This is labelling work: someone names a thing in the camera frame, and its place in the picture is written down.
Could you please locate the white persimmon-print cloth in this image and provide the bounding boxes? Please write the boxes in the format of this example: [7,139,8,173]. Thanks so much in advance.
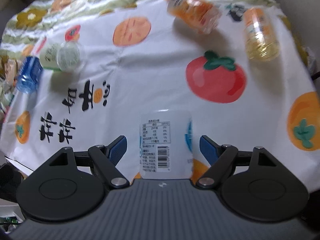
[1,0,319,191]

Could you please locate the yellow orange-label plastic cup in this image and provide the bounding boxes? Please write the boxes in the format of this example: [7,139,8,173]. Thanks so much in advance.
[243,7,280,61]

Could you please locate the orange jelly plastic cup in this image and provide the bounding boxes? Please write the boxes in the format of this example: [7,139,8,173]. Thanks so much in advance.
[167,0,221,34]

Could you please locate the white blue-label plastic cup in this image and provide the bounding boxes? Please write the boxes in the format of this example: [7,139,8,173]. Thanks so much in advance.
[139,109,193,180]

